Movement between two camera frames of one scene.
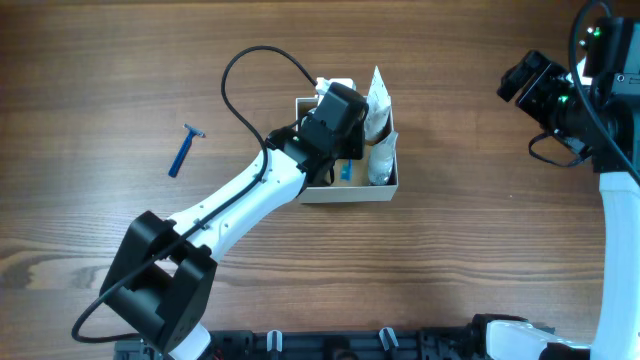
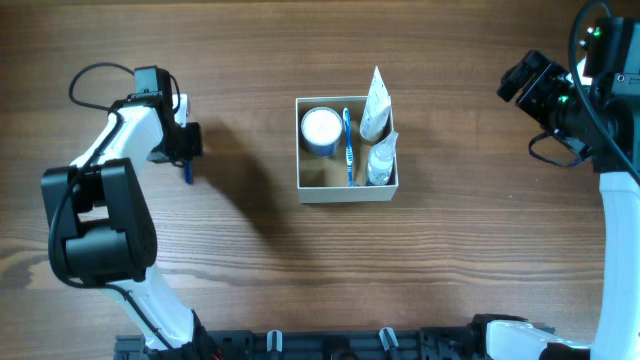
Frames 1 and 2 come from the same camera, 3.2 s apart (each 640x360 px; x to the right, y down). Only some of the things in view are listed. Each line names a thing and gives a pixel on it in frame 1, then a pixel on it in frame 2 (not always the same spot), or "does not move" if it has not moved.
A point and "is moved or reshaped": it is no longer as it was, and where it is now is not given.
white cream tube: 378,105 does not move
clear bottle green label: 381,164 does not move
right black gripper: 547,75 does not move
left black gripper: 357,143 -> 193,146
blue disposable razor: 183,150 is moved or reshaped
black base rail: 327,344 does not move
